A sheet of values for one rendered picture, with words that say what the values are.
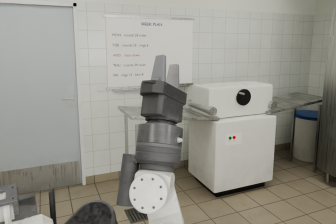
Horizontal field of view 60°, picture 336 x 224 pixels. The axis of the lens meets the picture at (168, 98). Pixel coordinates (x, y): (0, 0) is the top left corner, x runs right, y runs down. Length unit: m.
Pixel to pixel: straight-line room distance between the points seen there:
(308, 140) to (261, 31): 1.67
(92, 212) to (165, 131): 0.28
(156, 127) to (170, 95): 0.07
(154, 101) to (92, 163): 3.14
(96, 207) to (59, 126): 2.83
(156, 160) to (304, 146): 4.16
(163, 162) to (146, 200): 0.07
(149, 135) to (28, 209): 0.39
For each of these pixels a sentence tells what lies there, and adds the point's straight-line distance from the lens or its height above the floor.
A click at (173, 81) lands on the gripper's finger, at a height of 1.54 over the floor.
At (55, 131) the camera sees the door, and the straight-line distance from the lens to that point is 3.53.
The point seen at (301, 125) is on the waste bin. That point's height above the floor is 0.53.
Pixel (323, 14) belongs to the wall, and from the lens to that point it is 5.05.
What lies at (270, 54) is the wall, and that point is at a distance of 4.56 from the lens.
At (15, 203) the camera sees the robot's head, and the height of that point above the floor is 1.34.
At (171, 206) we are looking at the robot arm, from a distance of 0.61.
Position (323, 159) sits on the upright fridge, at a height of 0.32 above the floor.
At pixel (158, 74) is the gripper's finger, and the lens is 0.57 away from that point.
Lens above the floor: 1.61
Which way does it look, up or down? 10 degrees down
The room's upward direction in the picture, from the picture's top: straight up
